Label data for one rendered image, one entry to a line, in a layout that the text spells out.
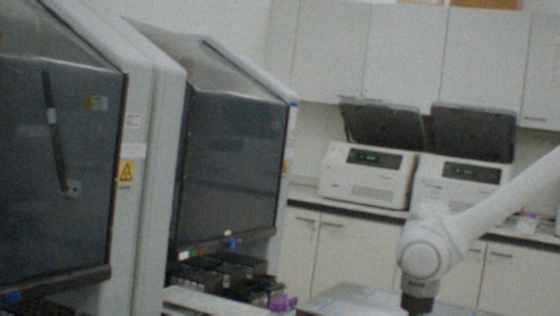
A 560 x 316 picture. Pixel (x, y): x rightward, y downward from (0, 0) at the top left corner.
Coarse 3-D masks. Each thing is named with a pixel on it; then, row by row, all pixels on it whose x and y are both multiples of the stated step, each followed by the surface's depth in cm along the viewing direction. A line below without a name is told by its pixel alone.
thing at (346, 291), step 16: (336, 288) 206; (352, 288) 209; (368, 288) 211; (304, 304) 183; (320, 304) 185; (336, 304) 187; (352, 304) 189; (368, 304) 191; (384, 304) 193; (448, 304) 200
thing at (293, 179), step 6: (294, 180) 464; (300, 180) 462; (306, 180) 460; (312, 180) 459; (318, 180) 457; (312, 186) 459; (318, 186) 457; (522, 216) 397; (540, 216) 393; (546, 216) 391; (552, 216) 390; (546, 222) 391; (552, 222) 389
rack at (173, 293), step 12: (168, 288) 166; (180, 288) 168; (168, 300) 159; (180, 300) 157; (192, 300) 158; (204, 300) 161; (216, 300) 162; (228, 300) 162; (168, 312) 159; (180, 312) 159; (192, 312) 160; (204, 312) 162; (216, 312) 153; (228, 312) 153; (240, 312) 154; (252, 312) 155; (264, 312) 156
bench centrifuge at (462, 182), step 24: (432, 120) 386; (456, 120) 381; (480, 120) 373; (504, 120) 366; (432, 144) 397; (456, 144) 399; (480, 144) 391; (504, 144) 383; (432, 168) 366; (456, 168) 361; (480, 168) 356; (504, 168) 352; (432, 192) 362; (456, 192) 357; (480, 192) 351
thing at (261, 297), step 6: (246, 294) 192; (252, 294) 188; (258, 294) 189; (264, 294) 192; (240, 300) 184; (246, 300) 183; (252, 300) 185; (258, 300) 187; (264, 300) 191; (258, 306) 188; (264, 306) 192
